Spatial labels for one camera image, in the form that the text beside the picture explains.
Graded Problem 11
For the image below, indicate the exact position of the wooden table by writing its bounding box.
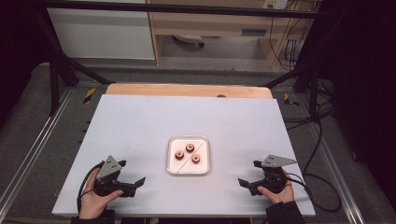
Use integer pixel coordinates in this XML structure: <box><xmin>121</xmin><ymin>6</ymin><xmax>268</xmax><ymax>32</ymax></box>
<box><xmin>105</xmin><ymin>82</ymin><xmax>274</xmax><ymax>100</ymax></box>

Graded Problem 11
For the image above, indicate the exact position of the white power outlet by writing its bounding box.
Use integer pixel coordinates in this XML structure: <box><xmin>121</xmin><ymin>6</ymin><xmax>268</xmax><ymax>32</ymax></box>
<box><xmin>262</xmin><ymin>0</ymin><xmax>289</xmax><ymax>10</ymax></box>

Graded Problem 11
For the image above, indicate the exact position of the yellow black tape strip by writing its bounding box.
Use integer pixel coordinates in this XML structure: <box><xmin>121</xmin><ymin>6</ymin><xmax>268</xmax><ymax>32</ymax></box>
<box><xmin>283</xmin><ymin>92</ymin><xmax>301</xmax><ymax>107</ymax></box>
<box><xmin>82</xmin><ymin>87</ymin><xmax>96</xmax><ymax>105</ymax></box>

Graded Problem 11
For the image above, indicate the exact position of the white square tray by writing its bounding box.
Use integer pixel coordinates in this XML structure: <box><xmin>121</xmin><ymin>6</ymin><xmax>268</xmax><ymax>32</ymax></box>
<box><xmin>166</xmin><ymin>134</ymin><xmax>211</xmax><ymax>175</ymax></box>

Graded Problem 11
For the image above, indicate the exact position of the light wooden desk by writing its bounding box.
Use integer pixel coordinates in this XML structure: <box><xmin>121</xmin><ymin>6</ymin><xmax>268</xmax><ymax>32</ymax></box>
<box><xmin>146</xmin><ymin>0</ymin><xmax>316</xmax><ymax>69</ymax></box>

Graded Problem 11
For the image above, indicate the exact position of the black metal frame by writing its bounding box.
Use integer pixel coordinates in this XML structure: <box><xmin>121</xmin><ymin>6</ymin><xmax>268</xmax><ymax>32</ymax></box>
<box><xmin>31</xmin><ymin>0</ymin><xmax>331</xmax><ymax>117</ymax></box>

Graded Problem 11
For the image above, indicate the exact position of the person's right hand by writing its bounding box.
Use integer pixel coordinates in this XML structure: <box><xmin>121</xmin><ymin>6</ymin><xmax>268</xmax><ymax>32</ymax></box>
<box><xmin>257</xmin><ymin>172</ymin><xmax>296</xmax><ymax>205</ymax></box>

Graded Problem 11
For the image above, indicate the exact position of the dark curtain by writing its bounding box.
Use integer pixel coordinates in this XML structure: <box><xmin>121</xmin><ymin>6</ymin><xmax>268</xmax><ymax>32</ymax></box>
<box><xmin>0</xmin><ymin>0</ymin><xmax>54</xmax><ymax>122</ymax></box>
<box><xmin>311</xmin><ymin>0</ymin><xmax>396</xmax><ymax>203</ymax></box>

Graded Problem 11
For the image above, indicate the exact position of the white cabinet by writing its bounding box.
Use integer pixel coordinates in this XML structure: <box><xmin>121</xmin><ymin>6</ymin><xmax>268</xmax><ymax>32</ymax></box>
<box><xmin>46</xmin><ymin>0</ymin><xmax>156</xmax><ymax>61</ymax></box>

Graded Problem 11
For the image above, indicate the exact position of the office chair base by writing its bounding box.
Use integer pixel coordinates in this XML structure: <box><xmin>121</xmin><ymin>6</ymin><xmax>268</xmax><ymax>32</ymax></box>
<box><xmin>172</xmin><ymin>35</ymin><xmax>205</xmax><ymax>49</ymax></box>

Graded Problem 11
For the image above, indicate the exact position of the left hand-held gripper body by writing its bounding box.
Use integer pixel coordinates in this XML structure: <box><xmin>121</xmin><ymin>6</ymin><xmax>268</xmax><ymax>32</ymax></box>
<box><xmin>92</xmin><ymin>154</ymin><xmax>138</xmax><ymax>199</ymax></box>

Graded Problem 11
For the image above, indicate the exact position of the white board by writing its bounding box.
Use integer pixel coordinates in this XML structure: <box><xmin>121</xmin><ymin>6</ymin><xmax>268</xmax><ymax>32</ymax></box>
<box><xmin>50</xmin><ymin>93</ymin><xmax>317</xmax><ymax>218</ymax></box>

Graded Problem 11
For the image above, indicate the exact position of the aluminium rail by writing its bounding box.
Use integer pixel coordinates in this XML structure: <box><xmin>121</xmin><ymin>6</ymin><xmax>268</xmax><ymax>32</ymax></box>
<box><xmin>0</xmin><ymin>88</ymin><xmax>74</xmax><ymax>206</ymax></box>
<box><xmin>306</xmin><ymin>124</ymin><xmax>363</xmax><ymax>224</ymax></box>

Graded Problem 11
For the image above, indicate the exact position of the bundle of black cables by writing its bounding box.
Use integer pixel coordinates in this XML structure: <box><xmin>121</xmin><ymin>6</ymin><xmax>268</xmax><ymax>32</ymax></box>
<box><xmin>269</xmin><ymin>0</ymin><xmax>335</xmax><ymax>132</ymax></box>

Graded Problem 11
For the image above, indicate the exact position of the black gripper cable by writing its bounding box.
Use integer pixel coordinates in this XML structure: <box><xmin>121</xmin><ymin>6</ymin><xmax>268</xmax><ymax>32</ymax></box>
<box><xmin>284</xmin><ymin>119</ymin><xmax>343</xmax><ymax>214</ymax></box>
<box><xmin>76</xmin><ymin>161</ymin><xmax>106</xmax><ymax>216</ymax></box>

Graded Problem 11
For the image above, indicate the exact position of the thin wooden skewer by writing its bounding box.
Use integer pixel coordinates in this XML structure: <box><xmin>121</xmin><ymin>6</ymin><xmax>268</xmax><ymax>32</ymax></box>
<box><xmin>177</xmin><ymin>142</ymin><xmax>205</xmax><ymax>174</ymax></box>

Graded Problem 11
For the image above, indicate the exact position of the person's left hand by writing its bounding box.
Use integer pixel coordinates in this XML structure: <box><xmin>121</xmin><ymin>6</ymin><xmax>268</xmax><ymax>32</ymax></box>
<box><xmin>78</xmin><ymin>167</ymin><xmax>124</xmax><ymax>220</ymax></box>

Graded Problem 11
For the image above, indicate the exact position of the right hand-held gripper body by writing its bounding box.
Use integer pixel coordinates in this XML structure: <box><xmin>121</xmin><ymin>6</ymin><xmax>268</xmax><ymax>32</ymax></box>
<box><xmin>248</xmin><ymin>154</ymin><xmax>298</xmax><ymax>197</ymax></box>

